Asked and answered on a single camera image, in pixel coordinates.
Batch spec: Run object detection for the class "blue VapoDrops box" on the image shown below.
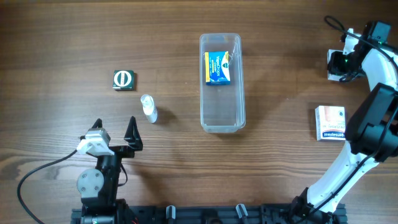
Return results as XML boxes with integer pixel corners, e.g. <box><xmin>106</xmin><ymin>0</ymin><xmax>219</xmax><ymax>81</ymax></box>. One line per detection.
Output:
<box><xmin>204</xmin><ymin>51</ymin><xmax>231</xmax><ymax>85</ymax></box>

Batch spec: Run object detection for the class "white plaster box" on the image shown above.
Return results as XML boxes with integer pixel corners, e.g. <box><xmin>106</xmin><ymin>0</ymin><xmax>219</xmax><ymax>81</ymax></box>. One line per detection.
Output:
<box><xmin>315</xmin><ymin>106</ymin><xmax>346</xmax><ymax>141</ymax></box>

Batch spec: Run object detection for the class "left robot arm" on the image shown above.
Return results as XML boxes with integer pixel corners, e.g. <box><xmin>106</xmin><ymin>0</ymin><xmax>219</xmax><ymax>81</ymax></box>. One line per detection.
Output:
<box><xmin>73</xmin><ymin>117</ymin><xmax>143</xmax><ymax>224</ymax></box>

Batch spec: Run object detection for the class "clear plastic container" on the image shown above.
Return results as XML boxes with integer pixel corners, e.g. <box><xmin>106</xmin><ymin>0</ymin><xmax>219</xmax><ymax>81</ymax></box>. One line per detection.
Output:
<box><xmin>200</xmin><ymin>33</ymin><xmax>246</xmax><ymax>133</ymax></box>

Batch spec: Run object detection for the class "dark green ointment box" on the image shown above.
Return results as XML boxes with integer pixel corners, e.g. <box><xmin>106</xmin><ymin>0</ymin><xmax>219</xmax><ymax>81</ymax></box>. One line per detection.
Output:
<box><xmin>113</xmin><ymin>70</ymin><xmax>135</xmax><ymax>91</ymax></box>

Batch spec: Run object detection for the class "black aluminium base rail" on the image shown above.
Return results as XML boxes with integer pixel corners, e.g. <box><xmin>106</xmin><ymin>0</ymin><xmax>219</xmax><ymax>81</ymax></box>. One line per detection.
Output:
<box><xmin>70</xmin><ymin>203</ymin><xmax>348</xmax><ymax>224</ymax></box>

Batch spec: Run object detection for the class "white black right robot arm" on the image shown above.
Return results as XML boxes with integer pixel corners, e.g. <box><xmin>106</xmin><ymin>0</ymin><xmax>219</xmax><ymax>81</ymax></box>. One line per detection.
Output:
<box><xmin>287</xmin><ymin>16</ymin><xmax>397</xmax><ymax>223</ymax></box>

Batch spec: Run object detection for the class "white green caplets box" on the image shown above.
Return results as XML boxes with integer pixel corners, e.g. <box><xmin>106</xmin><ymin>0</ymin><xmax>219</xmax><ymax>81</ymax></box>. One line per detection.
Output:
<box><xmin>326</xmin><ymin>49</ymin><xmax>344</xmax><ymax>82</ymax></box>

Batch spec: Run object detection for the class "small white spray bottle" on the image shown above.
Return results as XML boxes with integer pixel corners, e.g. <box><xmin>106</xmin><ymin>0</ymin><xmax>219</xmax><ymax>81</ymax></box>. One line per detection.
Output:
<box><xmin>141</xmin><ymin>95</ymin><xmax>158</xmax><ymax>123</ymax></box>

